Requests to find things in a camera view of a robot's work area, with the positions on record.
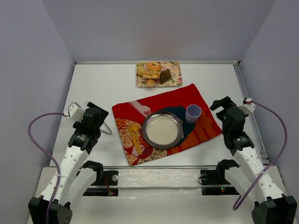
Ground floral rectangular tray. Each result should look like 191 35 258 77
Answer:
136 61 183 88

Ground jam pastry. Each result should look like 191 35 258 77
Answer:
142 70 160 79

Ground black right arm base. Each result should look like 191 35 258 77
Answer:
198 169 239 196

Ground lavender plastic cup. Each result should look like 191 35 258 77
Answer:
185 104 202 124

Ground brown chocolate croissant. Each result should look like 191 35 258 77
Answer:
160 69 171 84

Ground silver metal plate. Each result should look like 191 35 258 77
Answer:
142 111 184 149

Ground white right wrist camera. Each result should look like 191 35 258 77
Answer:
238 103 256 115

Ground metal tongs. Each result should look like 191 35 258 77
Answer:
100 122 113 135

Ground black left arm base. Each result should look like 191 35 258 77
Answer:
83 170 119 196

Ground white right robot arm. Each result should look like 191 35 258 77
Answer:
210 97 297 224

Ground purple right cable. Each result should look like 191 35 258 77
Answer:
233 98 288 211

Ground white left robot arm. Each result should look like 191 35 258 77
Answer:
28 102 108 224

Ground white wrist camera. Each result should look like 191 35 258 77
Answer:
67 102 84 120
238 103 256 115

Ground sugared round bun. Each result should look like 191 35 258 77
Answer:
146 79 156 87

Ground small round pale bun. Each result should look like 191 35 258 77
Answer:
136 66 146 77

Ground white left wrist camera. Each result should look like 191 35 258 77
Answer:
67 102 84 120

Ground glazed ring donut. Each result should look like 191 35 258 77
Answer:
147 62 162 71

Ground red patterned cloth mat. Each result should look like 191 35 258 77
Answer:
112 84 222 166

